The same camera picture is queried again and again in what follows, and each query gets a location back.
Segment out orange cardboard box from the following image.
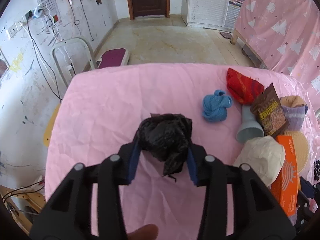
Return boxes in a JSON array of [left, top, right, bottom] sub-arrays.
[[271, 135, 298, 217]]

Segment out white paper ball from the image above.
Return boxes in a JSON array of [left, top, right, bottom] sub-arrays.
[[233, 135, 286, 187]]

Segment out purple socks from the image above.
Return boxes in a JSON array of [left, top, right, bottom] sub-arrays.
[[280, 95, 308, 131]]

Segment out brown snack packet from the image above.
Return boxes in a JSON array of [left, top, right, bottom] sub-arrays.
[[250, 84, 289, 139]]

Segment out blue knitted sock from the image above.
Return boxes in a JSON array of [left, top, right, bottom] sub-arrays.
[[202, 89, 233, 123]]

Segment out black plastic bag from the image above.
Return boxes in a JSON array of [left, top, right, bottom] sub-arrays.
[[137, 113, 193, 180]]

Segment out red striped knitted sock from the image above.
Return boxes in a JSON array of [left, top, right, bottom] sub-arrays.
[[226, 68, 265, 105]]

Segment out left hand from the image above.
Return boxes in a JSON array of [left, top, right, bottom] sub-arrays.
[[127, 224, 158, 240]]

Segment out yellow stool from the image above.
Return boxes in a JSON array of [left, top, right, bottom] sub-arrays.
[[43, 104, 61, 147]]

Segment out pink bed sheet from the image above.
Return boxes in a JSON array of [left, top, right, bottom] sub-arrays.
[[44, 62, 320, 240]]

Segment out purple vibration plate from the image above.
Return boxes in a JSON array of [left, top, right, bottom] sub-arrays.
[[97, 48, 130, 69]]

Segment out pink tree print curtain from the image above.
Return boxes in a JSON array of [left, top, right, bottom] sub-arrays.
[[234, 0, 319, 108]]

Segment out white louvered wardrobe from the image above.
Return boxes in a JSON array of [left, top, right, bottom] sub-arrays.
[[181, 0, 241, 31]]

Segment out eye chart poster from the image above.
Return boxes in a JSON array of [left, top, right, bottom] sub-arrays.
[[32, 0, 63, 27]]

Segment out white metal frame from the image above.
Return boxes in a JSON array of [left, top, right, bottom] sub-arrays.
[[51, 36, 98, 88]]

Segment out wall power socket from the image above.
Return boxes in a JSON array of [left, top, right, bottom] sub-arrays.
[[6, 16, 27, 40]]

